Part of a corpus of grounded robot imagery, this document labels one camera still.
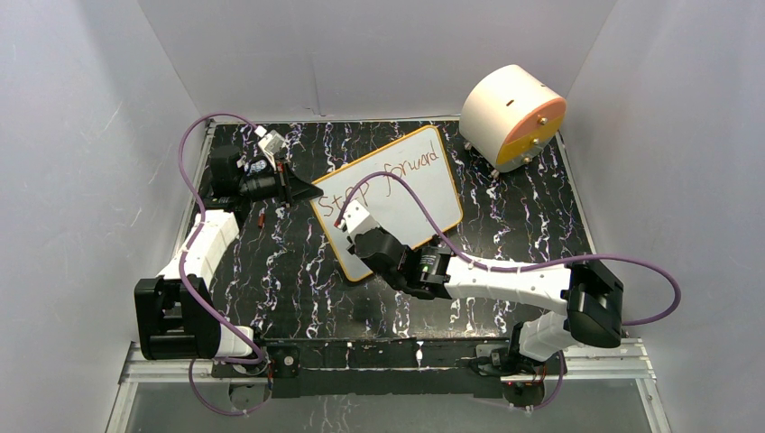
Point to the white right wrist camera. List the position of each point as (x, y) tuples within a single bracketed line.
[(356, 220)]

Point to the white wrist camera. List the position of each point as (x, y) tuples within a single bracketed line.
[(269, 144), (356, 220)]

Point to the yellow framed whiteboard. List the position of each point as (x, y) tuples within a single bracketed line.
[(421, 160)]

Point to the cream round drawer box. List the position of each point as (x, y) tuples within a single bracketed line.
[(509, 118)]

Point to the blue white round jar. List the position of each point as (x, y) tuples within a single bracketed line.
[(258, 167)]

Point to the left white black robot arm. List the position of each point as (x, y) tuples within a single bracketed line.
[(175, 314)]

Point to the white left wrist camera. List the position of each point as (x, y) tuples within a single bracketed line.
[(269, 144)]

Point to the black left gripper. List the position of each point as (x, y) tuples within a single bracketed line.
[(299, 191)]

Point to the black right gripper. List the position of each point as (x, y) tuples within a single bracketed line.
[(382, 229)]

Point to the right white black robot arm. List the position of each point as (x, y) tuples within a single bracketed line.
[(582, 299)]

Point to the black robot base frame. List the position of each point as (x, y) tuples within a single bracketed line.
[(475, 366)]

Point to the aluminium rail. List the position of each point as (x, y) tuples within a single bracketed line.
[(401, 355)]

